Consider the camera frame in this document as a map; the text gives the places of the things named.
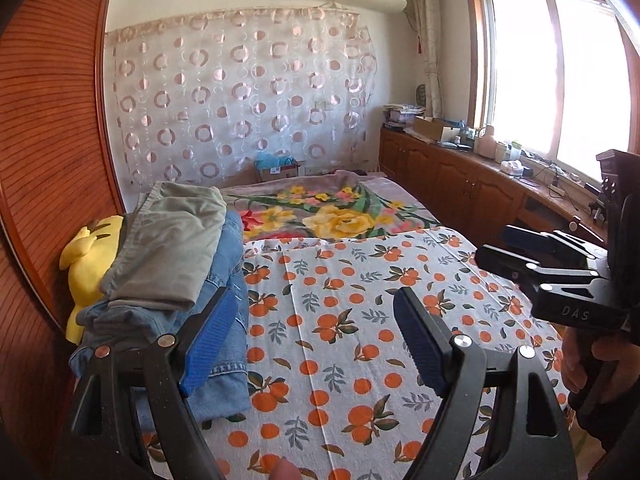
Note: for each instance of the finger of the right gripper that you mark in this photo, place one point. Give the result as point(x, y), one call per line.
point(564, 247)
point(525, 271)

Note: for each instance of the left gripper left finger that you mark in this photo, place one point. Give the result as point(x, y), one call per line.
point(102, 436)

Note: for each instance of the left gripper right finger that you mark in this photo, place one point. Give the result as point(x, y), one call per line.
point(527, 434)

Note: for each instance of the grey-green pants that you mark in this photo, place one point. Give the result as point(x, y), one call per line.
point(169, 243)

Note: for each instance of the person's left hand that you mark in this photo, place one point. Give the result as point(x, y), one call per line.
point(285, 470)

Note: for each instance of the long wooden cabinet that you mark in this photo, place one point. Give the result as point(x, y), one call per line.
point(472, 195)

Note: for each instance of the blue denim jeans pile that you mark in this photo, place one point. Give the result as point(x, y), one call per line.
point(211, 335)

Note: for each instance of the white plastic jug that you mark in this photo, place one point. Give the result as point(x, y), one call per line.
point(485, 143)

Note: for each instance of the yellow plush toy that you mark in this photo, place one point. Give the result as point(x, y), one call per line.
point(86, 258)

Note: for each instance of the cardboard box on cabinet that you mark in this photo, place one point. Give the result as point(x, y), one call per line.
point(434, 129)

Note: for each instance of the floral pink blanket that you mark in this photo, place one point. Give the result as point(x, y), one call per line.
point(330, 207)

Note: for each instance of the stack of books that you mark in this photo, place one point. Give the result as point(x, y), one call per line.
point(401, 115)

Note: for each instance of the orange print white bedsheet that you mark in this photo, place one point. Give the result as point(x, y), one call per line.
point(332, 385)

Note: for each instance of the wooden louvred wardrobe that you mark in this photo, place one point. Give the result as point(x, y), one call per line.
point(56, 175)

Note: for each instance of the cardboard box blue cloth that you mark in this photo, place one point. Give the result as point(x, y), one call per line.
point(276, 167)

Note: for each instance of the beige side curtain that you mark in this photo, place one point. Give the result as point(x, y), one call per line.
point(428, 22)

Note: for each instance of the circle pattern sheer curtain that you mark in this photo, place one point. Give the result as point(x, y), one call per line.
point(204, 98)

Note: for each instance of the window with wooden frame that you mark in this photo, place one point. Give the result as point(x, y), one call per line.
point(558, 77)

